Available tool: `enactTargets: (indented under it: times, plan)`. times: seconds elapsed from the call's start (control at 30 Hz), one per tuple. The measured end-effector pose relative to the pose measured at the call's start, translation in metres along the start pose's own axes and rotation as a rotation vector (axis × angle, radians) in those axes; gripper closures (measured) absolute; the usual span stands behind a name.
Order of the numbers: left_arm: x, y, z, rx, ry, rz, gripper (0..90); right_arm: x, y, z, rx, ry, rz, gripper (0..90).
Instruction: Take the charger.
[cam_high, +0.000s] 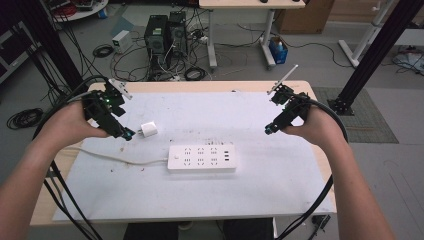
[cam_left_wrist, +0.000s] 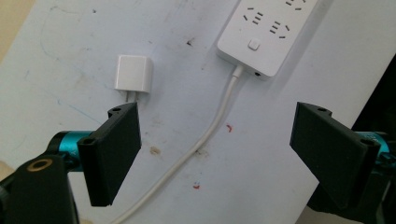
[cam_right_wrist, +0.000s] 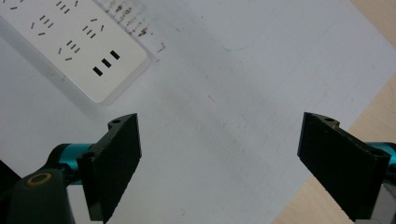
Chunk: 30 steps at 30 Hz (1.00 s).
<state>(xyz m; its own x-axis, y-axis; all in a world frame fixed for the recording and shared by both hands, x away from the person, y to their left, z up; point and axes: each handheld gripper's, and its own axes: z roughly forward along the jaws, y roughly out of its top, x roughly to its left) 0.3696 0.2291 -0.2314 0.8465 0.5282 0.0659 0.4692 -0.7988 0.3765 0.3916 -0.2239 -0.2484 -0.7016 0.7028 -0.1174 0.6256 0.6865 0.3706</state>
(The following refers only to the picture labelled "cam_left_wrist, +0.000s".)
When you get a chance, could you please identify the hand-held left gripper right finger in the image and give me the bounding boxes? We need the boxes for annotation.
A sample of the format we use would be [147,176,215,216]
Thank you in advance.
[290,101,390,210]

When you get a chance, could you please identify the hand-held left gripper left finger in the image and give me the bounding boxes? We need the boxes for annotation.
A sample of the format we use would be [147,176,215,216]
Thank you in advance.
[46,102,142,207]

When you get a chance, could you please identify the white charger plug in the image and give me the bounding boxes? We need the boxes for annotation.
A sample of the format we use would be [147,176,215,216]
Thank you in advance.
[113,54,154,104]

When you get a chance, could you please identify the white power strip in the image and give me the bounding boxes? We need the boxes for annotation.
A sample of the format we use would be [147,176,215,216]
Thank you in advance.
[216,0,319,81]

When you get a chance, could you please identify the white power strip cable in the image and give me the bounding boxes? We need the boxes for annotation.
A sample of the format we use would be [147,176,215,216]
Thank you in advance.
[109,64,245,224]

